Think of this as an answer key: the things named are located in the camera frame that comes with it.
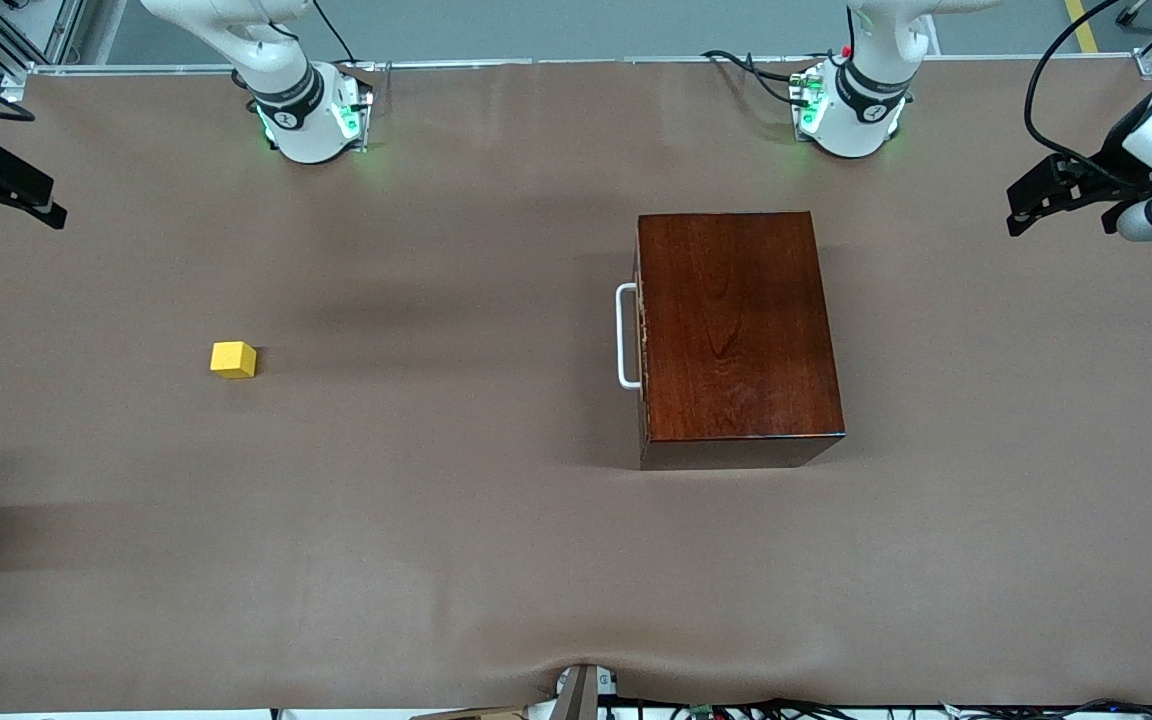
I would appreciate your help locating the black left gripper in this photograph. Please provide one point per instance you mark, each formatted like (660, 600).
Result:
(1108, 166)

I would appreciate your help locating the yellow cube block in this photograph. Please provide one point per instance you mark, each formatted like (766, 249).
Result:
(233, 360)

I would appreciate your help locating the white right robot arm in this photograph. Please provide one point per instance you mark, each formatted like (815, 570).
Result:
(306, 110)

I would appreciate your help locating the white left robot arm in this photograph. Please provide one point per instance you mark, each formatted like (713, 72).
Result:
(861, 120)

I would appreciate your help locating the dark wooden drawer cabinet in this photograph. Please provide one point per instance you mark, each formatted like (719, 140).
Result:
(736, 330)

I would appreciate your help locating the clear table edge strip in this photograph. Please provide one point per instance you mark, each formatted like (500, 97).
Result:
(86, 70)

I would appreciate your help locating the yellow floor tape strip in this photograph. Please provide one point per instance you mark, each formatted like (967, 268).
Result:
(1084, 28)

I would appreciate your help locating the brown table cover sheet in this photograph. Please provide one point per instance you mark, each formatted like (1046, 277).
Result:
(336, 550)

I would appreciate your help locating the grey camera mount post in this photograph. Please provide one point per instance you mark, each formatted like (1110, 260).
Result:
(578, 695)

